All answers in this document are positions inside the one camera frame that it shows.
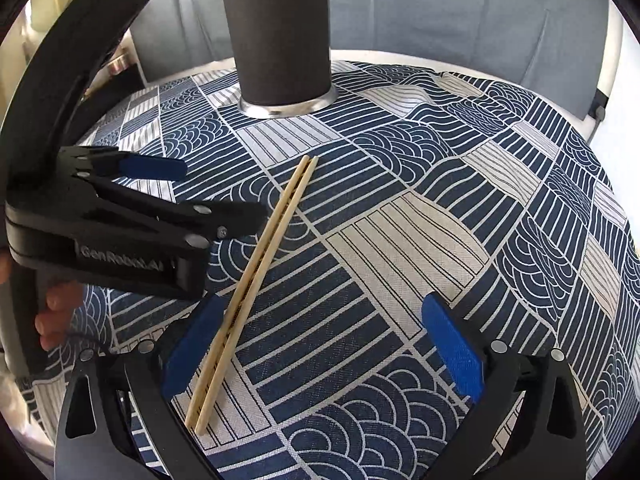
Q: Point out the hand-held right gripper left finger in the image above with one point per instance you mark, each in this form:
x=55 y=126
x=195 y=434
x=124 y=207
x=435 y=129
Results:
x=192 y=345

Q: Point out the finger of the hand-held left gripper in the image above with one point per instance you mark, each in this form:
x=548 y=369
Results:
x=150 y=167
x=225 y=217

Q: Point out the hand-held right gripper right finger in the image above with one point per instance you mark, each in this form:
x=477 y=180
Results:
x=452 y=350

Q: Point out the bamboo chopstick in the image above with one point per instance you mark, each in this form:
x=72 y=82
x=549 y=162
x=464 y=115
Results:
x=273 y=260
x=260 y=260

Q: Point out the black cylindrical utensil holder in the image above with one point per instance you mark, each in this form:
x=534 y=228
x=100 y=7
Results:
x=277 y=35

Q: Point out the person's left hand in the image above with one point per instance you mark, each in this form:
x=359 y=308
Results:
x=57 y=310

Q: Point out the shiny metal bowl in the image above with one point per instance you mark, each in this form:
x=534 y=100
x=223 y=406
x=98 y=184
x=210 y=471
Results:
x=117 y=62

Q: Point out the blue white patterned tablecloth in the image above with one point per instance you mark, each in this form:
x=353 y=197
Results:
x=400 y=260

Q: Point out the black clip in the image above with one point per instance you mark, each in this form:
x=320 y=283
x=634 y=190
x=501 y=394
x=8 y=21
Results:
x=600 y=107

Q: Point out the blue backdrop cloth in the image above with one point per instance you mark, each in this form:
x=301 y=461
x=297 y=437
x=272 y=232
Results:
x=450 y=10

